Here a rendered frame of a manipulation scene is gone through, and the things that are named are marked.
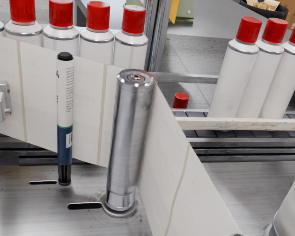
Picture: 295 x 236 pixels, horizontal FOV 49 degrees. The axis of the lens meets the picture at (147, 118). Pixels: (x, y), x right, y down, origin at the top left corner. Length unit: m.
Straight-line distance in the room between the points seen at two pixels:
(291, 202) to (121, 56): 0.30
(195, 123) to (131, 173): 0.22
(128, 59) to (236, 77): 0.19
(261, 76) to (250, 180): 0.18
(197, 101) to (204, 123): 0.23
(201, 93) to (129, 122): 0.53
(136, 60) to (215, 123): 0.18
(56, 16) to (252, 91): 0.35
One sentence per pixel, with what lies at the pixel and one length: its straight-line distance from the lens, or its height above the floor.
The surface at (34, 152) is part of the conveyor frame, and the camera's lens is 0.55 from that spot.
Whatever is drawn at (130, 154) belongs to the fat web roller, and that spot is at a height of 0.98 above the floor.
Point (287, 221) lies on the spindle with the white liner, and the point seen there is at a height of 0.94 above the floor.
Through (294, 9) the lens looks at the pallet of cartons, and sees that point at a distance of 4.33.
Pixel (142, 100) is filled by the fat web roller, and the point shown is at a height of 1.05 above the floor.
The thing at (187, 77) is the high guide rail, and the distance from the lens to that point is 0.60.
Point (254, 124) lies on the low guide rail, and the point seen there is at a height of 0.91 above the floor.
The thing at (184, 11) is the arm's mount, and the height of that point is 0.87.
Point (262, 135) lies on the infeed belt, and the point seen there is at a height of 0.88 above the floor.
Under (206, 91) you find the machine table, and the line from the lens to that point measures 0.86.
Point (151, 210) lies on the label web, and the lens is 0.36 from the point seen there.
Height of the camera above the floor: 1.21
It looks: 33 degrees down
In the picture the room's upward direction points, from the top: 10 degrees clockwise
